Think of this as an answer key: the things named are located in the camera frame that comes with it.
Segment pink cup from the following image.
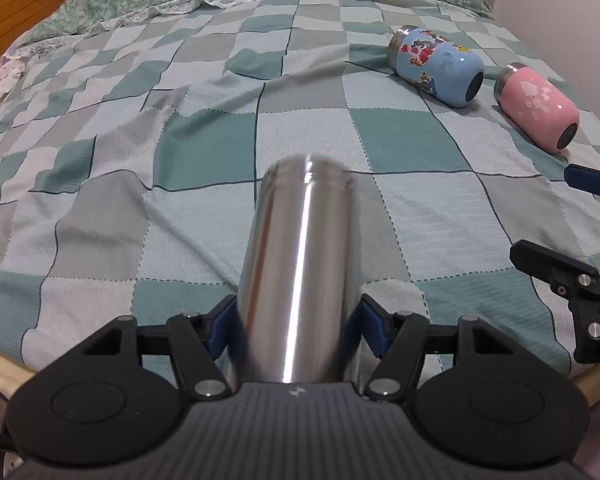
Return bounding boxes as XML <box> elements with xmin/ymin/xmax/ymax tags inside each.
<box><xmin>494</xmin><ymin>63</ymin><xmax>580</xmax><ymax>154</ymax></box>

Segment stainless steel cup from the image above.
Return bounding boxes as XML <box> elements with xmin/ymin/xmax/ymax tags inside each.
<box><xmin>227</xmin><ymin>154</ymin><xmax>362</xmax><ymax>387</ymax></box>

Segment checkered green grey blanket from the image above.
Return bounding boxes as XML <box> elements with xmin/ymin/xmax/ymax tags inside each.
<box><xmin>0</xmin><ymin>0</ymin><xmax>600</xmax><ymax>375</ymax></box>

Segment blue cartoon sticker cup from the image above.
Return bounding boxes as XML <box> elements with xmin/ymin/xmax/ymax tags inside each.
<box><xmin>387</xmin><ymin>25</ymin><xmax>484</xmax><ymax>108</ymax></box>

